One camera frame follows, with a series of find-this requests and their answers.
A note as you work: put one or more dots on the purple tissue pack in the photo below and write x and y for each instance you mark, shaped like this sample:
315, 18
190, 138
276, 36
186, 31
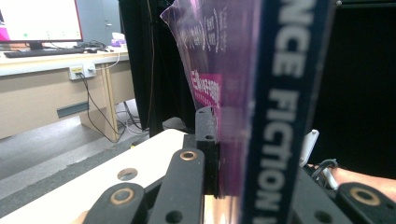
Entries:
117, 40

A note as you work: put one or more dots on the red cover science fiction magazine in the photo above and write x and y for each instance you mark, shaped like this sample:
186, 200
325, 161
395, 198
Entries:
243, 77

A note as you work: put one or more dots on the black keyboard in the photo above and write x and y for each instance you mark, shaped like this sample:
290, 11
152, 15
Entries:
43, 53

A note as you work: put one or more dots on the grey metal cabinet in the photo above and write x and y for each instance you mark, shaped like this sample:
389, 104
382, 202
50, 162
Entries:
99, 18

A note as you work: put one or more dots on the beige wooden desk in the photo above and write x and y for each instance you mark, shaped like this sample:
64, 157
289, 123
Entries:
31, 93

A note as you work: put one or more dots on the computer monitor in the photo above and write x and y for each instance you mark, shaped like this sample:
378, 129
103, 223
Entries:
37, 18

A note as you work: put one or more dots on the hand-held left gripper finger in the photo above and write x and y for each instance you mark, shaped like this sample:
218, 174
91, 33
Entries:
207, 130

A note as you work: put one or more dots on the white power strip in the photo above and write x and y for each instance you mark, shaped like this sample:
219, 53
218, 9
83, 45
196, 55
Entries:
82, 71

